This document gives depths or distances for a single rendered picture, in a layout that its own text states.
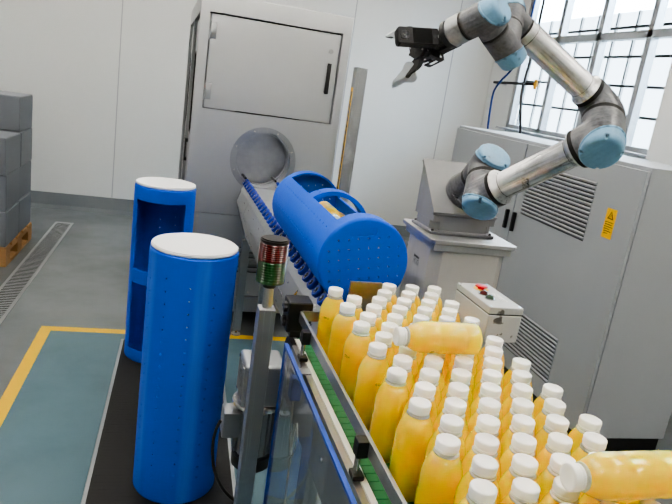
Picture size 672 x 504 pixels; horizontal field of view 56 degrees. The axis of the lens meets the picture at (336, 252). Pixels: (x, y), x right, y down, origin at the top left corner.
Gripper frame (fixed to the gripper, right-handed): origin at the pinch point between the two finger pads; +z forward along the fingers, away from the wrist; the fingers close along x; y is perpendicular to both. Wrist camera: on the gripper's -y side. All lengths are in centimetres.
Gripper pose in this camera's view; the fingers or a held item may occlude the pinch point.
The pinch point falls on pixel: (386, 61)
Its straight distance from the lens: 182.7
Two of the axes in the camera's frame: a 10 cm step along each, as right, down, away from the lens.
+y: 7.0, 0.3, 7.1
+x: -1.1, -9.8, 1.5
